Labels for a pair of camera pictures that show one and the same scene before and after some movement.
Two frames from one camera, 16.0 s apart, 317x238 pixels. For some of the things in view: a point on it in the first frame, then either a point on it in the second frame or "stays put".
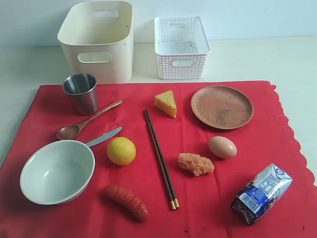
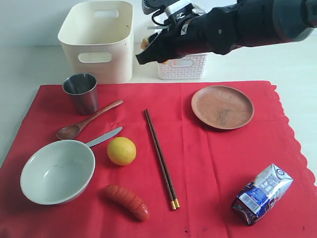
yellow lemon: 121,150 stays put
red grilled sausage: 131,203 stays put
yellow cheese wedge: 165,101 -> 144,43
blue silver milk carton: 255,198 stays put
